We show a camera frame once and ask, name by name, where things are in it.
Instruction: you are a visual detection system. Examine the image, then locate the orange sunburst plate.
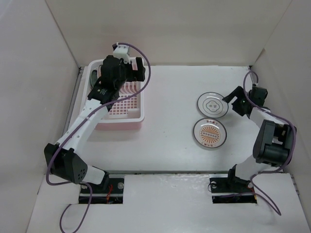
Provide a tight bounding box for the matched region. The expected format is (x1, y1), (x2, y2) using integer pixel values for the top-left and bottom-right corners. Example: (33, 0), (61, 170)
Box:
(192, 118), (227, 150)
(97, 65), (102, 78)

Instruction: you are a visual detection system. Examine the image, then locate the white plate grey emblem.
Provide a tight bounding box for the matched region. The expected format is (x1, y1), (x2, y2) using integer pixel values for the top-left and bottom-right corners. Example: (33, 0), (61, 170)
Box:
(197, 92), (228, 118)

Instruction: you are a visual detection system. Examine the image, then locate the blue floral green plate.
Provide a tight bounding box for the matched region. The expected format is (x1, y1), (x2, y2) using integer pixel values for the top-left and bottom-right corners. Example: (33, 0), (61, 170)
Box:
(89, 70), (98, 90)

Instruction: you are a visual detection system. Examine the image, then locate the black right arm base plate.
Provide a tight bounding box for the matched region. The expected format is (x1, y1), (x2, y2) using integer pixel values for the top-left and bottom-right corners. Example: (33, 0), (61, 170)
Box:
(208, 176), (257, 204)

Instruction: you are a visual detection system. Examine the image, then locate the white pink dish rack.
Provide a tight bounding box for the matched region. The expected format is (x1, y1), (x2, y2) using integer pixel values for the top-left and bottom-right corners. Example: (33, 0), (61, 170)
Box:
(80, 59), (144, 131)

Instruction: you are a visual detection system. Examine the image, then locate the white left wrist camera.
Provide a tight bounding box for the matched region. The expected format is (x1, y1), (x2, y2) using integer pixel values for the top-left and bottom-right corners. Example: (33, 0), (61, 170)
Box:
(112, 43), (131, 64)

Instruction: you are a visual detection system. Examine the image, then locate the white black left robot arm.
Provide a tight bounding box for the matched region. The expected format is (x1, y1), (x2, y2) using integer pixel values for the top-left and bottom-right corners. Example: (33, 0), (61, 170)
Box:
(44, 55), (151, 193)

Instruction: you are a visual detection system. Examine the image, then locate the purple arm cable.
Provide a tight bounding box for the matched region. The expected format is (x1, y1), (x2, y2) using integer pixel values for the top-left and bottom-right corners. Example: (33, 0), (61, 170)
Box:
(243, 70), (297, 216)
(46, 42), (152, 233)

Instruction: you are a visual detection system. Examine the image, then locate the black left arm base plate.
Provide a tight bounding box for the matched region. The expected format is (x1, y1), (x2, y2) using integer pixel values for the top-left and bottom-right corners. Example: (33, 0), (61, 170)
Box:
(78, 176), (124, 204)

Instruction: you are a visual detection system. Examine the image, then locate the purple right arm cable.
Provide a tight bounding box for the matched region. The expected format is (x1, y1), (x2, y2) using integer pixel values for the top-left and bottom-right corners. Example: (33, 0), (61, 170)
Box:
(243, 70), (297, 216)

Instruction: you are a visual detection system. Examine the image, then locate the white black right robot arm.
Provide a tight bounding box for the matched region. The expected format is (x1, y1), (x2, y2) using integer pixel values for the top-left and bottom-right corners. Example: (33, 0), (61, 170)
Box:
(223, 85), (296, 193)

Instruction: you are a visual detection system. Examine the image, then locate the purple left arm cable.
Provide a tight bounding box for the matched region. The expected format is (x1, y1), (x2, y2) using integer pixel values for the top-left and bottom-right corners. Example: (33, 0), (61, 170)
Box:
(46, 42), (152, 233)

